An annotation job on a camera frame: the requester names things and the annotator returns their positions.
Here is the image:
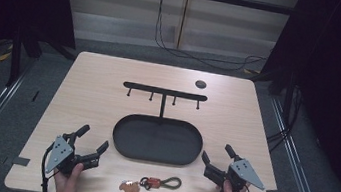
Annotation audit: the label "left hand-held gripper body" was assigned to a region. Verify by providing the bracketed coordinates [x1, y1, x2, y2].
[44, 129, 103, 181]

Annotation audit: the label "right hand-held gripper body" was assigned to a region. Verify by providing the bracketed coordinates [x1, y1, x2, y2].
[201, 153, 270, 192]

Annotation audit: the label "person's left hand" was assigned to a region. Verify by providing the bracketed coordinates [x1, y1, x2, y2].
[51, 159, 85, 192]

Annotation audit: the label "black key stand with tray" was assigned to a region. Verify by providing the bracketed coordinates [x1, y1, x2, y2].
[108, 80, 211, 170]

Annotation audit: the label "black floor tape piece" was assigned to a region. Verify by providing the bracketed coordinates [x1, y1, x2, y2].
[30, 89, 41, 104]

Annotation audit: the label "black round table grommet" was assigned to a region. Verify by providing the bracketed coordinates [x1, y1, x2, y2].
[194, 78, 208, 91]

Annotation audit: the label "black metal stand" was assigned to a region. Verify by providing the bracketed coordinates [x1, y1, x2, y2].
[3, 24, 81, 97]

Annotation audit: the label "yellow floor tape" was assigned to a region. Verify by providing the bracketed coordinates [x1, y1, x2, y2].
[0, 41, 15, 65]

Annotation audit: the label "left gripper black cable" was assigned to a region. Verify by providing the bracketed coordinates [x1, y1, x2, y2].
[37, 143, 60, 192]

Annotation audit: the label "black floor cables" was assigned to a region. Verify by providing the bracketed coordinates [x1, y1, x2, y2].
[264, 82, 306, 157]

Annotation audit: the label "keychain with green cord loop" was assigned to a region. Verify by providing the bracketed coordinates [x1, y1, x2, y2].
[118, 169, 183, 192]

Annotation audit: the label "black wall cable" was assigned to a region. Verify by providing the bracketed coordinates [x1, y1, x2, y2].
[149, 0, 276, 78]

